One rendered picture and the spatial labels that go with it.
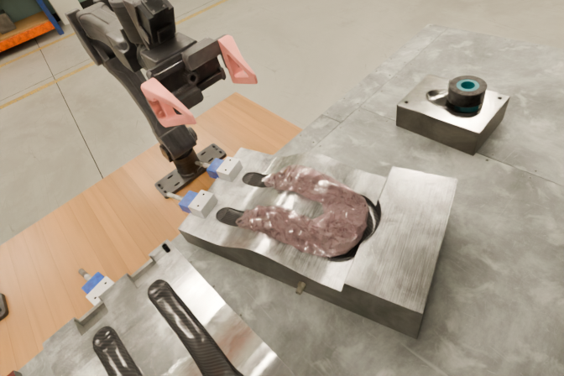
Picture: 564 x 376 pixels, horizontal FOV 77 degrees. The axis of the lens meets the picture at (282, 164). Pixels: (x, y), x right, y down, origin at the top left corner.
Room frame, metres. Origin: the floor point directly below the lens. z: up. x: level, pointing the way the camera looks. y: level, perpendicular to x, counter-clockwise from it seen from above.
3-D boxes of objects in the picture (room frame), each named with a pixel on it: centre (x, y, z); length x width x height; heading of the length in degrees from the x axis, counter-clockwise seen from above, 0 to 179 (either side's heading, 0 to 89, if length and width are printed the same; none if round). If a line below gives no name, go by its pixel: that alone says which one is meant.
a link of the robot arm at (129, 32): (0.56, 0.15, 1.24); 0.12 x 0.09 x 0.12; 30
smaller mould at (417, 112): (0.62, -0.43, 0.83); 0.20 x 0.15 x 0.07; 33
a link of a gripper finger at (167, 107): (0.40, 0.10, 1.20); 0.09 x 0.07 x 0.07; 30
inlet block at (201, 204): (0.55, 0.23, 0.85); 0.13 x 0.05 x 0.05; 50
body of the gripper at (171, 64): (0.48, 0.10, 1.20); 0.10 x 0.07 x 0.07; 120
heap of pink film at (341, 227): (0.42, -0.01, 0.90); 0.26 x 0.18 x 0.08; 50
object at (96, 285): (0.43, 0.44, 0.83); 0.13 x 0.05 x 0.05; 43
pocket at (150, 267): (0.38, 0.31, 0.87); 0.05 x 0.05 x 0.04; 33
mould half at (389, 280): (0.43, -0.02, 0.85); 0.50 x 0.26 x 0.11; 50
